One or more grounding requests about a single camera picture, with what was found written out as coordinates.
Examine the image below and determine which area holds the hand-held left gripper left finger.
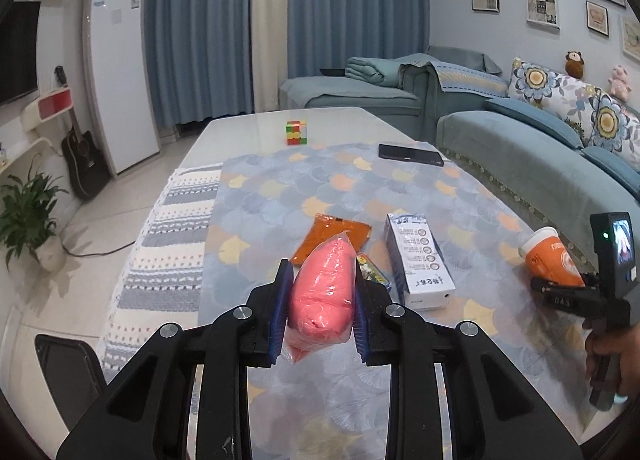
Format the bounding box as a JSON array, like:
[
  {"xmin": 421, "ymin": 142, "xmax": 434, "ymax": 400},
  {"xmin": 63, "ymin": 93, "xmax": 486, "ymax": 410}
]
[{"xmin": 55, "ymin": 260, "xmax": 293, "ymax": 460}]

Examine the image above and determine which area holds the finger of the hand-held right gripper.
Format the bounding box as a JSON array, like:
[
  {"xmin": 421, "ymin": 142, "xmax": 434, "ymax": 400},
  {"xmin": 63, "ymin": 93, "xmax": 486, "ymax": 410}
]
[{"xmin": 531, "ymin": 276, "xmax": 588, "ymax": 312}]

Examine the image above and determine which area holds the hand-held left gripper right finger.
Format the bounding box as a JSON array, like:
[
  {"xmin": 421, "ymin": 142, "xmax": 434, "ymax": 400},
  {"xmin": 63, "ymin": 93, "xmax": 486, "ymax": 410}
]
[{"xmin": 352, "ymin": 256, "xmax": 586, "ymax": 460}]

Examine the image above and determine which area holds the orange paper cup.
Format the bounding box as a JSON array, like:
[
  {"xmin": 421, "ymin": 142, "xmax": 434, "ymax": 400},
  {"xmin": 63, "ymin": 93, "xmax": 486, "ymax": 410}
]
[{"xmin": 518, "ymin": 226, "xmax": 586, "ymax": 288}]

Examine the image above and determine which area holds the pink plastic packet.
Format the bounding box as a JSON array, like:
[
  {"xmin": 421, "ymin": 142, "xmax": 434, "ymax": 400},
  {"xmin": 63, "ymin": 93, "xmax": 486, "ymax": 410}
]
[{"xmin": 286, "ymin": 232, "xmax": 358, "ymax": 363}]

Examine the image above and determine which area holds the person's right hand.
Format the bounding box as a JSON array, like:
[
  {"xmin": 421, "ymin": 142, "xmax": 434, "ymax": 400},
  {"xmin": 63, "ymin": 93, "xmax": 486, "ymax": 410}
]
[{"xmin": 585, "ymin": 325, "xmax": 640, "ymax": 393}]

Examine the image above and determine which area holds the colourful small card packet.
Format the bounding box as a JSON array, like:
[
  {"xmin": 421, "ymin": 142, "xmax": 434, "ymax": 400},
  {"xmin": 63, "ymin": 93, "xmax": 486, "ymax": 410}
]
[{"xmin": 356, "ymin": 253, "xmax": 396, "ymax": 291}]

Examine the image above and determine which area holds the white box blue print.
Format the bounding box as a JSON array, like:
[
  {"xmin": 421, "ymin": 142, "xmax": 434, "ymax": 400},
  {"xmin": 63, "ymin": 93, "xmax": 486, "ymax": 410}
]
[{"xmin": 384, "ymin": 212, "xmax": 457, "ymax": 311}]

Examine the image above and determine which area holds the orange snack packet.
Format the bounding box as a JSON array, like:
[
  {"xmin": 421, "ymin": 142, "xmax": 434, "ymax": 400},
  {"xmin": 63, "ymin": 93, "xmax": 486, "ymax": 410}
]
[{"xmin": 291, "ymin": 213, "xmax": 372, "ymax": 268}]

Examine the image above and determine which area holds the blue fan-pattern tablecloth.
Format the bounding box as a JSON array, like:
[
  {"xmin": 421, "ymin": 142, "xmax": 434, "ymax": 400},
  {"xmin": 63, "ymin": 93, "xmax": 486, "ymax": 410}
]
[{"xmin": 197, "ymin": 140, "xmax": 601, "ymax": 460}]

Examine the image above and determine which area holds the teal cushion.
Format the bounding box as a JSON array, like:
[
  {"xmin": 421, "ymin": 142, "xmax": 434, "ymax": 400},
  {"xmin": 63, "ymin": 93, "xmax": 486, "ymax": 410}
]
[
  {"xmin": 582, "ymin": 146, "xmax": 640, "ymax": 201},
  {"xmin": 484, "ymin": 97, "xmax": 586, "ymax": 150}
]

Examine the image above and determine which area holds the white grey striped cloth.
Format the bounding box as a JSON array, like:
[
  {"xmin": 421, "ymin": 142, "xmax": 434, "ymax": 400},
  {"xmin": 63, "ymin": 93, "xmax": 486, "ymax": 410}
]
[{"xmin": 97, "ymin": 167, "xmax": 223, "ymax": 386}]

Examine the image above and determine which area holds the teal sofa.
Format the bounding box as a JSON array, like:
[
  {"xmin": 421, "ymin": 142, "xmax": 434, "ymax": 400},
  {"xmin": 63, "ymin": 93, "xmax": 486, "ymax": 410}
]
[{"xmin": 280, "ymin": 45, "xmax": 640, "ymax": 266}]

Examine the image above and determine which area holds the black smartphone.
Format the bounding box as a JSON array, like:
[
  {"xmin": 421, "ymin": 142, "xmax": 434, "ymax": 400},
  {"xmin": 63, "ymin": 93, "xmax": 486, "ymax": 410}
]
[{"xmin": 378, "ymin": 143, "xmax": 445, "ymax": 167}]

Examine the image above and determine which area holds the colourful puzzle cube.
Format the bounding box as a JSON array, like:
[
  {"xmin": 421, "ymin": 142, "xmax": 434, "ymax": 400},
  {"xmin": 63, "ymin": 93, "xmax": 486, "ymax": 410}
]
[{"xmin": 285, "ymin": 120, "xmax": 308, "ymax": 146}]

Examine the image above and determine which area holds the pink plush toy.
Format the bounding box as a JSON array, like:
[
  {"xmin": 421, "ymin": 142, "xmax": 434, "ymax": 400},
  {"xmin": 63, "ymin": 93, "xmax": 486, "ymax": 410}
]
[{"xmin": 608, "ymin": 65, "xmax": 630, "ymax": 100}]

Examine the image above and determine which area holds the black chair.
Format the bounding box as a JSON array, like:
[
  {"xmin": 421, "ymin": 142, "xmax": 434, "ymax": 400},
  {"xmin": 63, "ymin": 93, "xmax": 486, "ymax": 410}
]
[{"xmin": 35, "ymin": 334, "xmax": 108, "ymax": 433}]

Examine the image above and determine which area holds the brown monkey plush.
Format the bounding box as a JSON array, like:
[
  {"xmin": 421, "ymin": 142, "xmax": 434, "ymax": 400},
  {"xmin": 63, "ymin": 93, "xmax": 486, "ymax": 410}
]
[{"xmin": 565, "ymin": 50, "xmax": 587, "ymax": 80}]

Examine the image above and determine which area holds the teal armrest cover cloth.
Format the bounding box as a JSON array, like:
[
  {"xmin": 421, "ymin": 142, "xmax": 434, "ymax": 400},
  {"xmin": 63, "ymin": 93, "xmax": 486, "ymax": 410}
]
[{"xmin": 400, "ymin": 46, "xmax": 508, "ymax": 96}]

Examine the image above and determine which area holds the black guitar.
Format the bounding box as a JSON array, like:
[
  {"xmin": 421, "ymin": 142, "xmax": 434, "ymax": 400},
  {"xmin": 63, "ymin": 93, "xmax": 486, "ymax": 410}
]
[{"xmin": 54, "ymin": 66, "xmax": 111, "ymax": 201}]

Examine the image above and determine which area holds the folded teal blanket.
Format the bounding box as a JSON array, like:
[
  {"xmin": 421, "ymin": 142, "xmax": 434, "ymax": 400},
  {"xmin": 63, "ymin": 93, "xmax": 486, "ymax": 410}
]
[{"xmin": 346, "ymin": 56, "xmax": 406, "ymax": 88}]

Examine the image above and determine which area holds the green potted plant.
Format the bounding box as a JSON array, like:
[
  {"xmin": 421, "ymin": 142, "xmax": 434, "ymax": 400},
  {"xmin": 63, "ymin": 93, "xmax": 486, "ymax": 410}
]
[{"xmin": 0, "ymin": 155, "xmax": 71, "ymax": 273}]

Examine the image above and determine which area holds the white sheer curtain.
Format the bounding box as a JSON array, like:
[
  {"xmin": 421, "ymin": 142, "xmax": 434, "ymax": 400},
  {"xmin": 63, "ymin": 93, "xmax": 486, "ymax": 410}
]
[{"xmin": 250, "ymin": 0, "xmax": 291, "ymax": 113}]

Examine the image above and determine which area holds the white refrigerator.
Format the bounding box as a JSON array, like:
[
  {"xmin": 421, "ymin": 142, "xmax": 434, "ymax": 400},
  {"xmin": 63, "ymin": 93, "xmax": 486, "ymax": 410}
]
[{"xmin": 82, "ymin": 0, "xmax": 162, "ymax": 177}]

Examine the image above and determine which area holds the blue curtain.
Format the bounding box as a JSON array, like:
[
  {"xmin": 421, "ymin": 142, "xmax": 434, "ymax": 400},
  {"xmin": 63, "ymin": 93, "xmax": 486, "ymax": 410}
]
[
  {"xmin": 286, "ymin": 0, "xmax": 431, "ymax": 81},
  {"xmin": 141, "ymin": 0, "xmax": 256, "ymax": 128}
]

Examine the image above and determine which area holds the black television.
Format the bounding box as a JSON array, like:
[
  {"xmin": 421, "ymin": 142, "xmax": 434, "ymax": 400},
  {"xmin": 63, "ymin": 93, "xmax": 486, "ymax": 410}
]
[{"xmin": 0, "ymin": 1, "xmax": 41, "ymax": 108}]

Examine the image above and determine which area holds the black floor cable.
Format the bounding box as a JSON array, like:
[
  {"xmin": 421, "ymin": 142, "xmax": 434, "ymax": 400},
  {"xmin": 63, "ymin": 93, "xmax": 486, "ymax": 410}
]
[{"xmin": 60, "ymin": 235, "xmax": 138, "ymax": 258}]

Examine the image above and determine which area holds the butterfly picture frame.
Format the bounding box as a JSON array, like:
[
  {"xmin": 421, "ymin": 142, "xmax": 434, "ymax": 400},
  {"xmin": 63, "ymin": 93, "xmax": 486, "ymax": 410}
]
[{"xmin": 620, "ymin": 15, "xmax": 640, "ymax": 61}]

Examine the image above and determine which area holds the small dark frame picture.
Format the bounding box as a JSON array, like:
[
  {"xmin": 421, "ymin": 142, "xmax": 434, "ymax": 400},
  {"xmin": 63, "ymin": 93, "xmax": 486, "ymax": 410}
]
[{"xmin": 586, "ymin": 1, "xmax": 610, "ymax": 37}]

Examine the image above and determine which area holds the white frame picture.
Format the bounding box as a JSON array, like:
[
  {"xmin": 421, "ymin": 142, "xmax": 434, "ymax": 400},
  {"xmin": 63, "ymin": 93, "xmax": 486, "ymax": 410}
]
[{"xmin": 526, "ymin": 0, "xmax": 561, "ymax": 30}]

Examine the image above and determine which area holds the white curved wall shelf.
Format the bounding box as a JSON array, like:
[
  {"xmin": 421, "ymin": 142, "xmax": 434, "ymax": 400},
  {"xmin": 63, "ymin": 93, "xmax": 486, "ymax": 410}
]
[{"xmin": 0, "ymin": 137, "xmax": 56, "ymax": 176}]

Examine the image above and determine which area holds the red white wall shelf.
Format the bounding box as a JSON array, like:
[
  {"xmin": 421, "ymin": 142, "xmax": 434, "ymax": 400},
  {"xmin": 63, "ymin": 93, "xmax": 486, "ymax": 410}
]
[{"xmin": 22, "ymin": 89, "xmax": 73, "ymax": 132}]

